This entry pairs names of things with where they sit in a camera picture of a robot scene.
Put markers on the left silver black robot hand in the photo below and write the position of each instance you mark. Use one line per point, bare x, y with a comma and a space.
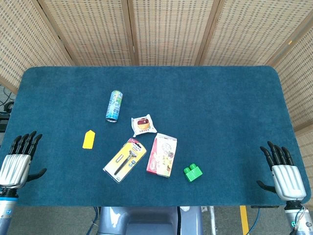
14, 167

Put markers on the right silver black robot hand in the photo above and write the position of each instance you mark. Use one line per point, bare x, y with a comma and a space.
288, 178

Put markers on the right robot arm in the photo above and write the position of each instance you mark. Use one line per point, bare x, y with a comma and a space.
298, 218

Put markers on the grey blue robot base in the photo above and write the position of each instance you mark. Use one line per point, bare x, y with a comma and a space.
146, 221

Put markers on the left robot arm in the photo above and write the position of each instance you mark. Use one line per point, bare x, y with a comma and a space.
6, 210

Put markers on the black bar under table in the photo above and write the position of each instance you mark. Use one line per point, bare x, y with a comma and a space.
265, 206

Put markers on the green toy building brick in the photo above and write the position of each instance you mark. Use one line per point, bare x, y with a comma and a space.
193, 173

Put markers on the blue carpet table mat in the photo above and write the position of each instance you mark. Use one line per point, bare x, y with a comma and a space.
207, 117

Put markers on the yellow razor blister pack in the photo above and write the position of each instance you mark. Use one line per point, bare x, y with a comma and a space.
124, 160

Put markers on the blue green drink can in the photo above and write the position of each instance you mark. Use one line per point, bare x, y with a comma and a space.
114, 105

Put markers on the red white biscuit box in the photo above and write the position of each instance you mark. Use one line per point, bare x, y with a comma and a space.
162, 155

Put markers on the white wrapped pastry packet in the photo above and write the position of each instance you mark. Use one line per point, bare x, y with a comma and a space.
144, 124

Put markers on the woven bamboo folding screen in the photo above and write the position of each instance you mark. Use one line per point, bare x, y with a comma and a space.
171, 29

